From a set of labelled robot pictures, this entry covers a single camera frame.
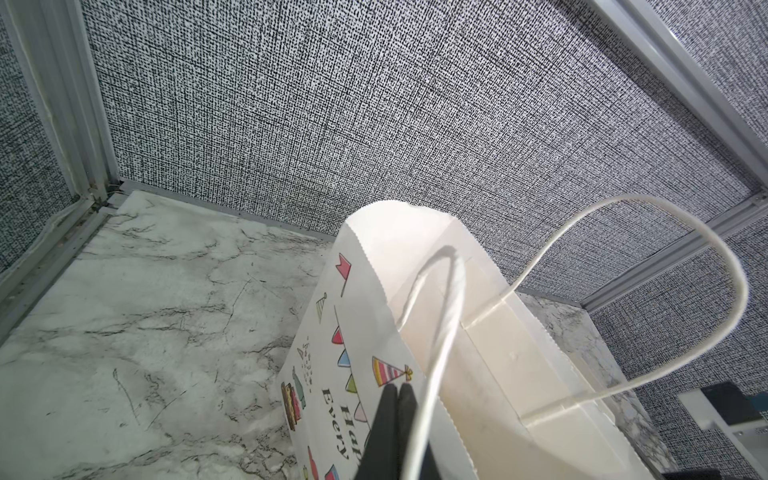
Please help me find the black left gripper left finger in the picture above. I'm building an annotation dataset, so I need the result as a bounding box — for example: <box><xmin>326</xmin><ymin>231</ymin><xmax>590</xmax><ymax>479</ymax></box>
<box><xmin>355</xmin><ymin>385</ymin><xmax>399</xmax><ymax>480</ymax></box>

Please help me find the white paper gift bag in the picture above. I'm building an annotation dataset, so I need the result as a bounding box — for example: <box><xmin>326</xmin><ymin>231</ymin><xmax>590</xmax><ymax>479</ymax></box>
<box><xmin>278</xmin><ymin>198</ymin><xmax>749</xmax><ymax>479</ymax></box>

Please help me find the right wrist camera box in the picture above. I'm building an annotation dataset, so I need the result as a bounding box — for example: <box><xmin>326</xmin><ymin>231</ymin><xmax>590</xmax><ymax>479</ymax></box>
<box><xmin>678</xmin><ymin>382</ymin><xmax>767</xmax><ymax>479</ymax></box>

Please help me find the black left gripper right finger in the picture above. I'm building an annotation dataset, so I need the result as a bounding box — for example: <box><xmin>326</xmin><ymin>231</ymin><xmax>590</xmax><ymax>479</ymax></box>
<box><xmin>395</xmin><ymin>382</ymin><xmax>442</xmax><ymax>480</ymax></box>

